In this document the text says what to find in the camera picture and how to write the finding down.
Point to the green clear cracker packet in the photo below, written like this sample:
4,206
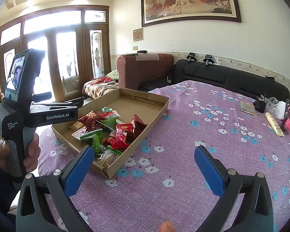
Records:
109,113

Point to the bright red snack packet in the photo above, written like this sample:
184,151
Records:
124,136

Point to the brown cardboard tray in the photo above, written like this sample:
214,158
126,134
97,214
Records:
142,109

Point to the small green snack packet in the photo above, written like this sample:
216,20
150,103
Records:
94,139

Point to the cream tube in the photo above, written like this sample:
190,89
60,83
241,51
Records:
274,125

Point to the dark red candy packet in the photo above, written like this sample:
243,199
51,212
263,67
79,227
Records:
89,120

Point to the brown red armchair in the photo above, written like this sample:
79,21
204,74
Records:
137,69

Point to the floral blanket seat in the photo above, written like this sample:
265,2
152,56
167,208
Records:
100,86

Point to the right hand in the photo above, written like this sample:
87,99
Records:
167,226

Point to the black ashtray cup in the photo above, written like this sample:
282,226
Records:
260,103

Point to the cream white snack packet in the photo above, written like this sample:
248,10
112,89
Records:
76,126

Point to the black clip device left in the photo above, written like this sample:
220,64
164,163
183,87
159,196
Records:
191,57

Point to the black clip device right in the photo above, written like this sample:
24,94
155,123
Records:
208,60

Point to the black phone stand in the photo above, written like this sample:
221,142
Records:
286,117

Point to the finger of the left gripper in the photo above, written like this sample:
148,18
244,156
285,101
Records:
78,102

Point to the clear yellow cake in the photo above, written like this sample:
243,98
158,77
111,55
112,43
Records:
107,158

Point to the wooden glass door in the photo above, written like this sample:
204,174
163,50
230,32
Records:
75,40

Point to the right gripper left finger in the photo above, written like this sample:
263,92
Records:
34,214

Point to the small wall plaque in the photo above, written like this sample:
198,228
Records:
138,34

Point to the white jar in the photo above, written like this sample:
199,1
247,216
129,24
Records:
280,110

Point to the small olive notebook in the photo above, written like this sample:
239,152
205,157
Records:
248,108

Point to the framed horse painting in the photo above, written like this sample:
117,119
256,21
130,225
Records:
163,11

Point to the white red snack packet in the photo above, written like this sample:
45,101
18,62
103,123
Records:
81,133

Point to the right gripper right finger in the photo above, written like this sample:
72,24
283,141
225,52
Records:
255,212

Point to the black clip device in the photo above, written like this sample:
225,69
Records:
208,60
191,57

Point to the black sofa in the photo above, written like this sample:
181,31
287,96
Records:
234,80

